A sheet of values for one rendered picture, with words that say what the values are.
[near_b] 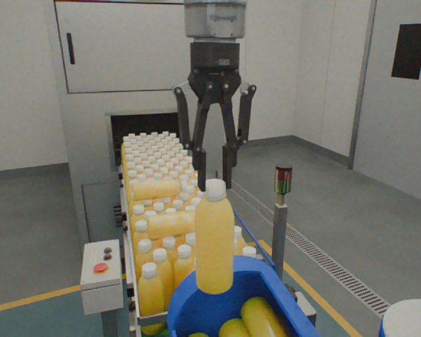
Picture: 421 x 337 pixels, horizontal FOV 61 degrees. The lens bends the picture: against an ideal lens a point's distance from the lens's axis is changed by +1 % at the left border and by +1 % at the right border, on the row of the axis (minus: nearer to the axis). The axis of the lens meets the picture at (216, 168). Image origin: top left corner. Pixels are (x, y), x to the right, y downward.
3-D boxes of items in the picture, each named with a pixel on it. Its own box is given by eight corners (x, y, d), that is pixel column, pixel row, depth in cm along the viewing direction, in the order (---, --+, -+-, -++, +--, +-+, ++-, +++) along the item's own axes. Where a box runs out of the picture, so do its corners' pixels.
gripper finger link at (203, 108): (215, 83, 53) (207, 81, 53) (201, 154, 56) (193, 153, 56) (209, 81, 57) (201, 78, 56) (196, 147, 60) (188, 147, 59)
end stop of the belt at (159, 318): (140, 327, 97) (139, 319, 96) (140, 325, 98) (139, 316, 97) (274, 299, 108) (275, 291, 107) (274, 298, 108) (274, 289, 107)
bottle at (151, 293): (162, 314, 108) (158, 261, 102) (168, 331, 102) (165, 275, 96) (138, 321, 106) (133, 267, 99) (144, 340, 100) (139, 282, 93)
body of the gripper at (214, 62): (192, 40, 48) (193, 108, 51) (250, 41, 51) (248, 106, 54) (182, 40, 55) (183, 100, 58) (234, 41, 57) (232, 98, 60)
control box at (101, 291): (84, 315, 95) (79, 283, 91) (88, 271, 113) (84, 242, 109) (123, 307, 97) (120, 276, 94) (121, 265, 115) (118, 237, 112)
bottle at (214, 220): (241, 286, 67) (243, 194, 60) (208, 301, 63) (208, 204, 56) (219, 266, 73) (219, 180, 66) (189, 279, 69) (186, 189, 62)
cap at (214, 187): (230, 194, 61) (230, 184, 60) (210, 199, 59) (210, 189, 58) (217, 186, 64) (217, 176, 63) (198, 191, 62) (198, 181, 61)
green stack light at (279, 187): (278, 194, 128) (278, 182, 127) (271, 187, 134) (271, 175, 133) (294, 192, 130) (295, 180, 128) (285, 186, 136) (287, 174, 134)
